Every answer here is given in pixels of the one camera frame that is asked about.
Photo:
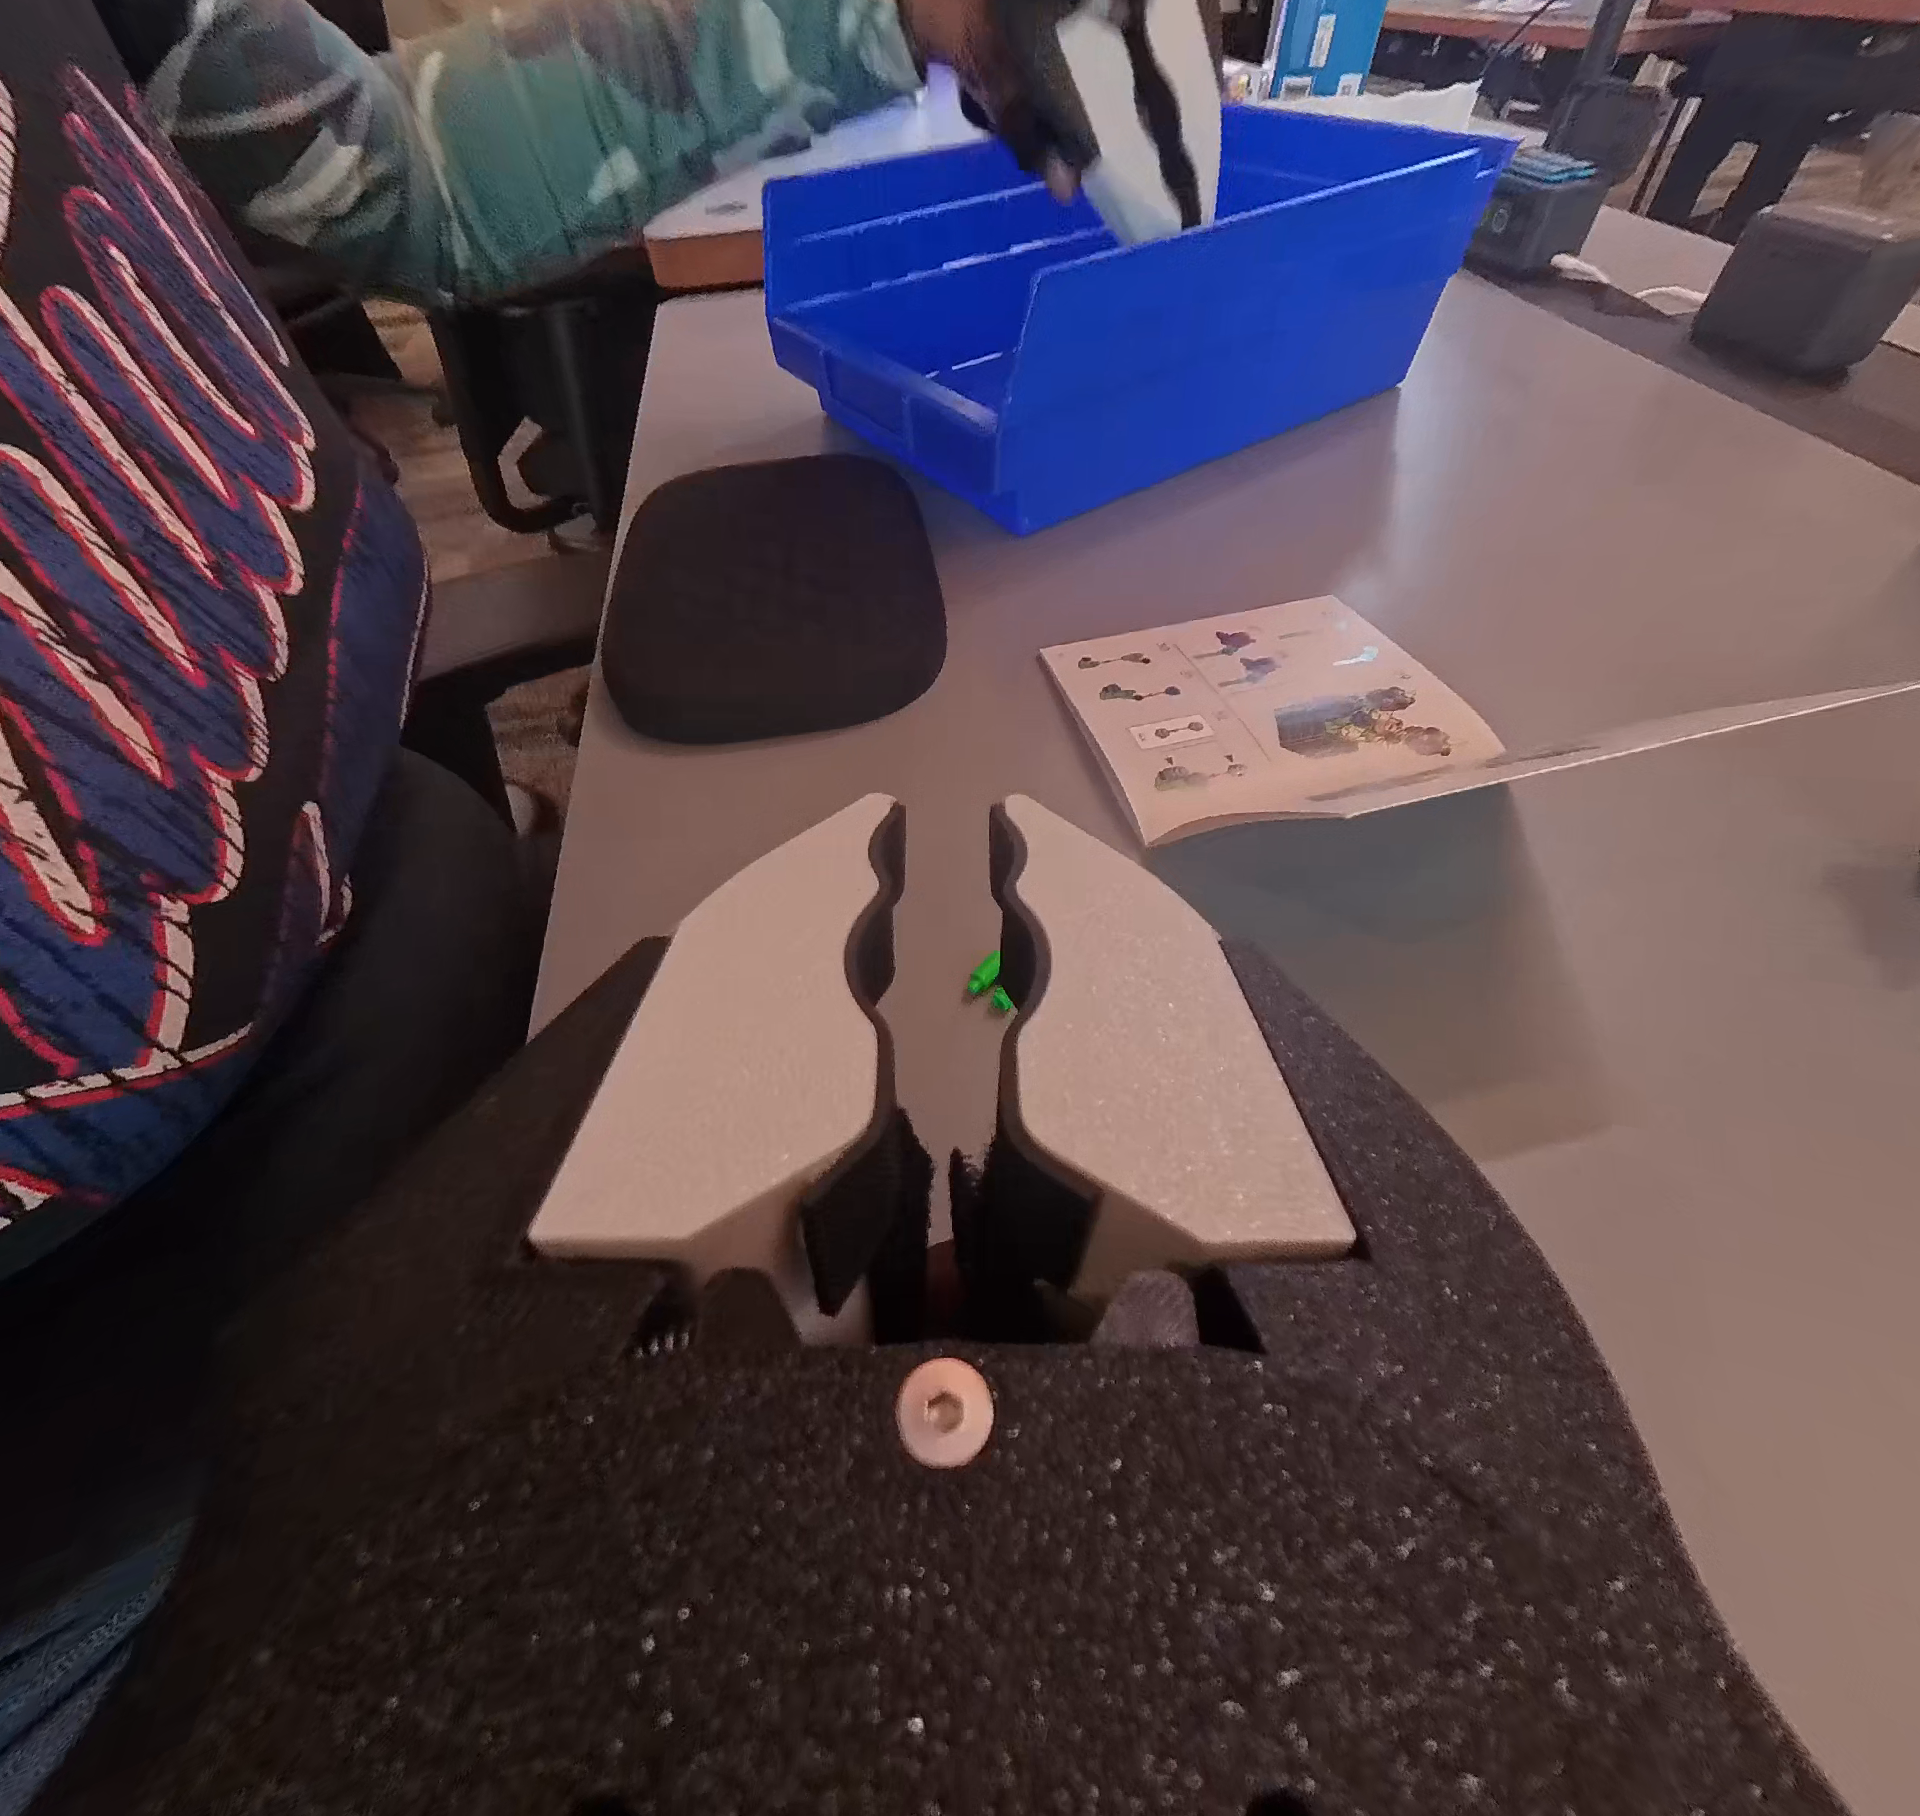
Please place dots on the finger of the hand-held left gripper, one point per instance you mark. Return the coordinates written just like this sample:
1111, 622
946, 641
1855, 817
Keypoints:
1100, 124
1189, 92

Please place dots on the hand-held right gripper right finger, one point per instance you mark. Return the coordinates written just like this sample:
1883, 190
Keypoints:
1169, 1067

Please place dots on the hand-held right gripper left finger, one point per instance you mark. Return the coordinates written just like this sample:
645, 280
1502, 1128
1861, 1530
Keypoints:
723, 1082

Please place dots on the green lego leaf piece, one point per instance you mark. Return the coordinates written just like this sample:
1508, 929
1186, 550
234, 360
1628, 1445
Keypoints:
988, 982

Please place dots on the large blue plastic bin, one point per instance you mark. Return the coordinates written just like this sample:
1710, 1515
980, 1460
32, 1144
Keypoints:
1200, 346

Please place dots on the person's left forearm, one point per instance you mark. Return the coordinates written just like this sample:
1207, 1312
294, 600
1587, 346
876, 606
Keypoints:
542, 124

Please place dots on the lego instruction booklet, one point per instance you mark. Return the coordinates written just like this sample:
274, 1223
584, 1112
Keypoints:
1262, 707

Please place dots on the small black device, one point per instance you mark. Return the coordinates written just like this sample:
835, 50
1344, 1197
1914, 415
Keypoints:
1538, 214

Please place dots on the black light stand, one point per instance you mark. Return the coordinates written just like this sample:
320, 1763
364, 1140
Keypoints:
1623, 33

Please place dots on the black rounded pad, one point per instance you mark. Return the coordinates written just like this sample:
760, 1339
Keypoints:
776, 593

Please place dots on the wooden side desk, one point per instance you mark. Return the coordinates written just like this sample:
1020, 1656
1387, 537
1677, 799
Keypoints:
1680, 2

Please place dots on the black seat chair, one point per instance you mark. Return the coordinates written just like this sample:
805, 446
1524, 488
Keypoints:
542, 407

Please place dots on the dark grey cube device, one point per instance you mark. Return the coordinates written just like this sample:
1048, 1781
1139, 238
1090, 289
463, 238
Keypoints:
1800, 294

